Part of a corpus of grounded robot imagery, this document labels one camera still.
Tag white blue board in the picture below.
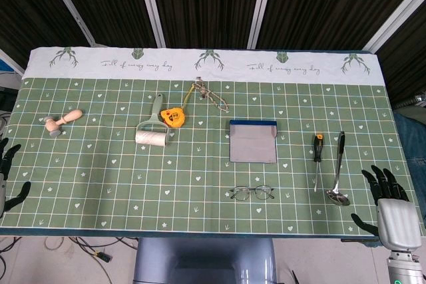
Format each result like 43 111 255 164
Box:
0 49 26 90

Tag blue denim cloth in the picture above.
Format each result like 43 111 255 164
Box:
392 107 426 228

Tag grey corrugated hose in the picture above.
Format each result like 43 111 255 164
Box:
394 90 426 112

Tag black orange screwdriver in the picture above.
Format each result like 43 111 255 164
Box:
312 134 325 194

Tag black wire-rim eyeglasses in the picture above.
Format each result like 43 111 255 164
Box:
229 186 276 202

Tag yellow tape measure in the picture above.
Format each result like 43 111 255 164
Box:
160 82 197 128

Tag metal ladle black handle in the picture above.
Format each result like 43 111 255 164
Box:
325 131 351 206

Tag black floor cables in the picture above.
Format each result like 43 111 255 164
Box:
0 237 138 284

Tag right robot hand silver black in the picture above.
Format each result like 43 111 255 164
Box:
351 165 423 252

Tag blue glasses case grey lining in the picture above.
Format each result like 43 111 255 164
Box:
228 119 278 164

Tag braided rope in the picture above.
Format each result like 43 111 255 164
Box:
194 77 230 112

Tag wooden stamp with handle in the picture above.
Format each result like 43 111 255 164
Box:
44 109 83 138

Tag white partition post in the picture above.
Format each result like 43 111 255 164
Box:
134 0 166 48
246 0 277 49
41 0 98 47
362 0 426 53

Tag green grid tablecloth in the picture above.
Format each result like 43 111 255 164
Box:
0 47 426 239

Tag grey blue robot torso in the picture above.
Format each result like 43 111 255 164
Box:
132 237 277 284

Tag left robot hand black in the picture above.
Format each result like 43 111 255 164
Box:
0 137 31 220

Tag green lint roller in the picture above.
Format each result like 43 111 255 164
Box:
134 93 170 148

